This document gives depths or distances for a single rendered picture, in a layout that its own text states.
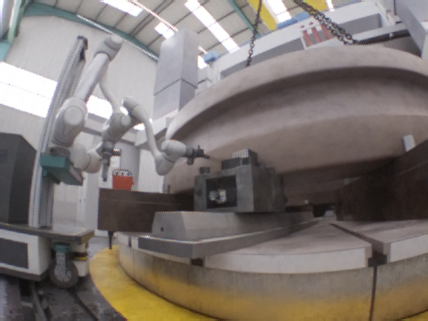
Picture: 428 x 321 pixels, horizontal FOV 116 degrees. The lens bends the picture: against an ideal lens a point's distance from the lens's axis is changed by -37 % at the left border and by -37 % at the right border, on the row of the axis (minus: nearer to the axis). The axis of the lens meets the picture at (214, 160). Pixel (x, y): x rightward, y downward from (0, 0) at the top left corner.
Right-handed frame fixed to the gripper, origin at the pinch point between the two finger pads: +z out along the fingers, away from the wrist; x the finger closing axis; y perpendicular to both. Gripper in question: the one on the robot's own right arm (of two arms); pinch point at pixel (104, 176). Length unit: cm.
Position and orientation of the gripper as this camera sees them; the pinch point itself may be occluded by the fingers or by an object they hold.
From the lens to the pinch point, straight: 135.8
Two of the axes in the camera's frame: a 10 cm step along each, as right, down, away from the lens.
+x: 4.3, -2.6, -8.7
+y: -9.0, -1.0, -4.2
